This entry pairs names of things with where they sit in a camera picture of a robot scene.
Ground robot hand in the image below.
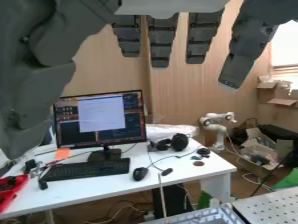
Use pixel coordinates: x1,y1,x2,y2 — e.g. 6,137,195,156
0,0,298,162

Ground black computer monitor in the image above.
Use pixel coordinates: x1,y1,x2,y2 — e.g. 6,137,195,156
52,89,149,163

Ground orange sticky note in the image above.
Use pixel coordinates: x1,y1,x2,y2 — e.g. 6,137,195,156
53,147,72,161

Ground black keyboard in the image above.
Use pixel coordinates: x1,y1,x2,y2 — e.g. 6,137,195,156
38,157,132,183

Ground red tray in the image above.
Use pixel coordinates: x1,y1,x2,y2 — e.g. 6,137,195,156
0,173,30,194
0,192,18,213

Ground small black device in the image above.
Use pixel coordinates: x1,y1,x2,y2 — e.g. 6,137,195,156
37,178,49,191

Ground black headphones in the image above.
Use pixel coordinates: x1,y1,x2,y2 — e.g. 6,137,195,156
154,132,191,153

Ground black computer mouse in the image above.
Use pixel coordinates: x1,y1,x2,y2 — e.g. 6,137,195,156
132,166,150,182

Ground small white jointed device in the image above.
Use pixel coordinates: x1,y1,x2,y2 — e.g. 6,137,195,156
198,111,238,152

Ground white desk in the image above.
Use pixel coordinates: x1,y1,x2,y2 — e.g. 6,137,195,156
0,137,238,222

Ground cardboard box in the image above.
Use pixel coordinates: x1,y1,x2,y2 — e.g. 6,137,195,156
238,127,295,169

